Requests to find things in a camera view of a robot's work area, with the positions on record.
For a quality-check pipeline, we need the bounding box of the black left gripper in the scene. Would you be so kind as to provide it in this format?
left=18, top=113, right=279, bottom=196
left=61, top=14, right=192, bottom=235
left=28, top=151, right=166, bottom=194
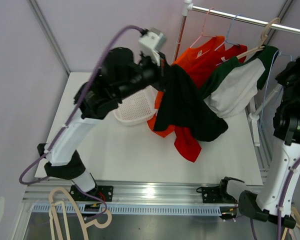
left=115, top=50, right=179, bottom=102

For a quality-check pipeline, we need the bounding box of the black t shirt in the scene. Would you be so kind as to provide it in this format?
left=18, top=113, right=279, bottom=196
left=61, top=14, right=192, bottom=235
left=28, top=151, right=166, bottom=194
left=153, top=64, right=228, bottom=142

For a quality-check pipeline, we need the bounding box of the orange t shirt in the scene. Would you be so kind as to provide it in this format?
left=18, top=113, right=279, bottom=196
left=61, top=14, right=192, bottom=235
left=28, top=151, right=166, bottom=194
left=146, top=35, right=226, bottom=138

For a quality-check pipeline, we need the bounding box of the beige wooden hanger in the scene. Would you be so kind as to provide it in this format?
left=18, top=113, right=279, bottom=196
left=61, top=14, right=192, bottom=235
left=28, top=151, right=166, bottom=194
left=236, top=17, right=281, bottom=60

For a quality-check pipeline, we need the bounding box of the green and grey t shirt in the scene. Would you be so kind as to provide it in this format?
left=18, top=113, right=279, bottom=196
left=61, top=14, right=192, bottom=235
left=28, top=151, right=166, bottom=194
left=199, top=46, right=279, bottom=118

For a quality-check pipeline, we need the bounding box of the pink wire hanger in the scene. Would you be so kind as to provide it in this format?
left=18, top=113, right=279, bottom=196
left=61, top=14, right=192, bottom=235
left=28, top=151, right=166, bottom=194
left=189, top=7, right=225, bottom=49

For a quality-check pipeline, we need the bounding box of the blue wire hanger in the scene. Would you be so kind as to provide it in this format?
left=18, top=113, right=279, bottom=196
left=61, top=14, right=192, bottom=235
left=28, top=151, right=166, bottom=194
left=216, top=13, right=244, bottom=66

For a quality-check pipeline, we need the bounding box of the red t shirt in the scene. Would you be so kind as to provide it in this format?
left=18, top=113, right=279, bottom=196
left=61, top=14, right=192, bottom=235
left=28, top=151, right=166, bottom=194
left=174, top=44, right=248, bottom=162

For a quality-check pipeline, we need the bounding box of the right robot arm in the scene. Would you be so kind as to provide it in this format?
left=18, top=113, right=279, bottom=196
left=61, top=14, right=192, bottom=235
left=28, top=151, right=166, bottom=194
left=196, top=56, right=300, bottom=229

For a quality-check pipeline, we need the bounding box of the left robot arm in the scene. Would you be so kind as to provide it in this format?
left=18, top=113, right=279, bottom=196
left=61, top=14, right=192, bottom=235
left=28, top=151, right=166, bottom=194
left=37, top=47, right=168, bottom=201

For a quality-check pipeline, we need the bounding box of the beige hanger on floor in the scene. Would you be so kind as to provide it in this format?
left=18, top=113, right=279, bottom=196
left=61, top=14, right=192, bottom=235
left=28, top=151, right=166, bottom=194
left=48, top=187, right=113, bottom=240

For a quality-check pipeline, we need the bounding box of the white plastic laundry basket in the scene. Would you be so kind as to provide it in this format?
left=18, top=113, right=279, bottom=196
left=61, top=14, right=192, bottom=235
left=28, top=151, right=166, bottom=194
left=113, top=86, right=158, bottom=126

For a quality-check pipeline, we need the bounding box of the silver clothes rack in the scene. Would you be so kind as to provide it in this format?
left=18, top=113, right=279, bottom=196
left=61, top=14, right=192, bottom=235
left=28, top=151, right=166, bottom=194
left=172, top=0, right=300, bottom=147

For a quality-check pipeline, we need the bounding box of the pile of hangers bottom right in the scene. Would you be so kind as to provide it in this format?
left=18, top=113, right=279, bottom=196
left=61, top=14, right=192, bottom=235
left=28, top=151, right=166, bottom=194
left=281, top=206, right=300, bottom=240

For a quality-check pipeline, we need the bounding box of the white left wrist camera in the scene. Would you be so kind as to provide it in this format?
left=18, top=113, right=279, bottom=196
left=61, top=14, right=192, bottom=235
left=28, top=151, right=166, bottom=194
left=138, top=27, right=167, bottom=66

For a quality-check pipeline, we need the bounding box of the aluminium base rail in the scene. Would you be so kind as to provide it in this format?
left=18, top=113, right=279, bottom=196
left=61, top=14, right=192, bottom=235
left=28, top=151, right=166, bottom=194
left=21, top=181, right=268, bottom=216

